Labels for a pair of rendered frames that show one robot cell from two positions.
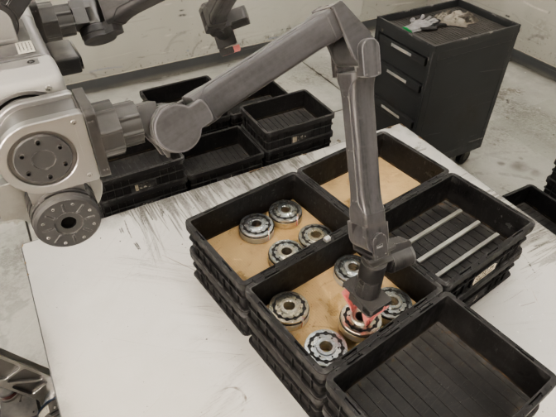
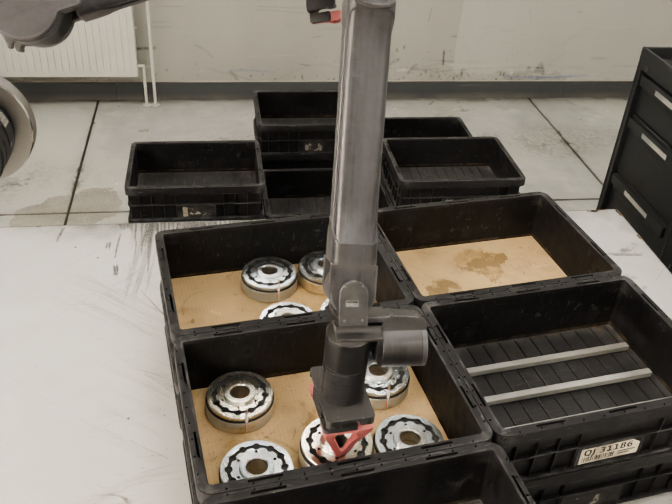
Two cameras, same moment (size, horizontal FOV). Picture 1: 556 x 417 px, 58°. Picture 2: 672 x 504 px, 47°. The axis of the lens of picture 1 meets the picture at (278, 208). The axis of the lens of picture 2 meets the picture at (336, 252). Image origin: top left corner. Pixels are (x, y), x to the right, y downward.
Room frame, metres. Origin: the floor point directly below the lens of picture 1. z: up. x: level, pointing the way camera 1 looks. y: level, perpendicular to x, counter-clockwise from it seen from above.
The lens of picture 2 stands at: (0.04, -0.42, 1.70)
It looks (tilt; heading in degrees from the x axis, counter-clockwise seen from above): 34 degrees down; 19
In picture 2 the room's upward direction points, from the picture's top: 4 degrees clockwise
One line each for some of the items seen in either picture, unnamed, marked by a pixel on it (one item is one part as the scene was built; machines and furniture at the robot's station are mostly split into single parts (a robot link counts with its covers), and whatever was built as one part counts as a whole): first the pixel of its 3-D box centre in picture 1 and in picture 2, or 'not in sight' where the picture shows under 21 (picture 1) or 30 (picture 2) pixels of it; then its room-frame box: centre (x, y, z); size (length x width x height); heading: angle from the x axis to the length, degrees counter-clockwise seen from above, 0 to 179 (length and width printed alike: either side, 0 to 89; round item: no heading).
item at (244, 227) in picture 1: (256, 225); (269, 273); (1.08, 0.06, 0.86); 0.10 x 0.10 x 0.01
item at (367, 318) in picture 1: (366, 309); (340, 424); (0.73, -0.21, 0.93); 0.07 x 0.07 x 0.09; 35
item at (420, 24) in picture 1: (420, 22); not in sight; (2.66, -0.75, 0.88); 0.25 x 0.19 x 0.03; 119
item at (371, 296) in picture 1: (368, 285); (343, 380); (0.74, -0.21, 1.00); 0.10 x 0.07 x 0.07; 36
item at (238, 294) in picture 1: (271, 237); (278, 293); (1.03, 0.02, 0.87); 0.40 x 0.30 x 0.11; 127
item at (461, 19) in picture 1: (457, 16); not in sight; (2.74, -0.97, 0.88); 0.29 x 0.22 x 0.03; 119
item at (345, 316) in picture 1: (361, 318); (336, 443); (0.74, -0.21, 0.88); 0.10 x 0.10 x 0.01
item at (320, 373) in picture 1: (343, 291); (324, 390); (0.79, -0.16, 0.92); 0.40 x 0.30 x 0.02; 127
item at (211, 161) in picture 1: (218, 176); (322, 234); (2.03, 0.31, 0.31); 0.40 x 0.30 x 0.34; 119
